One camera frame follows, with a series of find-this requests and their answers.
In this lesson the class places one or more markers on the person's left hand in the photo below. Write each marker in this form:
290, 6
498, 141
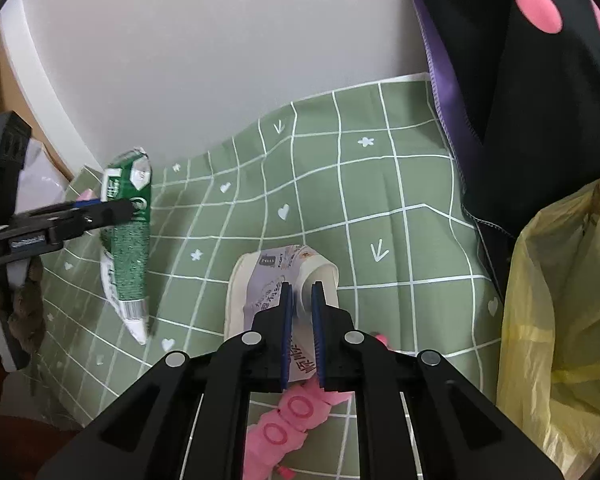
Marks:
27, 310

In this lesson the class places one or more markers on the green checked tablecloth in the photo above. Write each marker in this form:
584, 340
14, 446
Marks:
380, 185

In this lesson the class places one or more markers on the brown wooden board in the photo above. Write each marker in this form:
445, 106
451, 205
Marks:
0, 80

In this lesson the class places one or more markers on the white milk carton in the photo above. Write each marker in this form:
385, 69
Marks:
265, 280

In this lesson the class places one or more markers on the pink caterpillar toy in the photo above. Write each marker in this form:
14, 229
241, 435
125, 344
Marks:
300, 410

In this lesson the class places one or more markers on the white plastic bag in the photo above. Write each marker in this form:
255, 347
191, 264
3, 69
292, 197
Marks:
45, 175

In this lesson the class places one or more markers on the yellow plastic trash bag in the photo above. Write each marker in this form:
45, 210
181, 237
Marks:
555, 310

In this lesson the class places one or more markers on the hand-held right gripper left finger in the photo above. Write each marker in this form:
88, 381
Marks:
286, 340

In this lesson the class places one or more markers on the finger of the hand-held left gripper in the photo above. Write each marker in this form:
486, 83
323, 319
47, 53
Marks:
60, 211
105, 217

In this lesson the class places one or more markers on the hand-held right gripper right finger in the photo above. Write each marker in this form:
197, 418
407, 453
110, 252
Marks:
319, 340

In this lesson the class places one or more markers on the black Hello Kitty pillow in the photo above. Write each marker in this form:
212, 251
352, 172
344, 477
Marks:
530, 110

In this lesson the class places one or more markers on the green snack wrapper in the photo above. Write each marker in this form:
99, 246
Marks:
127, 265

